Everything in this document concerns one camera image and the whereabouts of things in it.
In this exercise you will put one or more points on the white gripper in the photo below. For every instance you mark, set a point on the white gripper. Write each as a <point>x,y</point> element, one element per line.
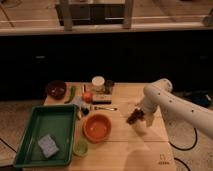
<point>149,108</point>

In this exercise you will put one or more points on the dark grape bunch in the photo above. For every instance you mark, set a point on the dark grape bunch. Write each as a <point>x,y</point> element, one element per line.
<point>135,115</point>

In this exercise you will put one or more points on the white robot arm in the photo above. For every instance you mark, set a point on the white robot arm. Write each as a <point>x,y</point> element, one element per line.
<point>159,94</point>

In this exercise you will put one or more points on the orange red bowl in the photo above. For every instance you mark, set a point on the orange red bowl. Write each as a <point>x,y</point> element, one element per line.
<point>97,128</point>

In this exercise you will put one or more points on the dark maroon bowl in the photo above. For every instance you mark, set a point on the dark maroon bowl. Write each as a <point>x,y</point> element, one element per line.
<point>56,89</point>

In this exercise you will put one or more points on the dark glass jar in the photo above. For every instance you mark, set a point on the dark glass jar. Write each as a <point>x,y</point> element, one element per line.
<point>109,84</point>

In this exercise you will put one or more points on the black brown brush block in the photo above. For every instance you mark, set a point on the black brown brush block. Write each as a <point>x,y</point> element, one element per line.
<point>101,99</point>

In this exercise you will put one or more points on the metal spoon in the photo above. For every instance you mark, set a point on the metal spoon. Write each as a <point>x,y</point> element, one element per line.
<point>102,108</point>

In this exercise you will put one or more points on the white lidded jar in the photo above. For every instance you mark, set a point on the white lidded jar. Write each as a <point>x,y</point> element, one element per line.
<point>98,83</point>

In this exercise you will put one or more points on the small dark toy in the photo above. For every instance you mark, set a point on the small dark toy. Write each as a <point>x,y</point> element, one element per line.
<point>85,111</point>

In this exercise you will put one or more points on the orange tomato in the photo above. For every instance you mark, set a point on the orange tomato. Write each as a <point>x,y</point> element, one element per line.
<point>87,97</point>

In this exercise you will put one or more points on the small green cup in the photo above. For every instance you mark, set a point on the small green cup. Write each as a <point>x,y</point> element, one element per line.
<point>80,148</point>

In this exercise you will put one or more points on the green plastic tray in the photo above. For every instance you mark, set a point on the green plastic tray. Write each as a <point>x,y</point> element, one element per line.
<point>55,121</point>

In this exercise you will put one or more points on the blue grey sponge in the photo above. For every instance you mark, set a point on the blue grey sponge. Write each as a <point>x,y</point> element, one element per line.
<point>48,146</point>

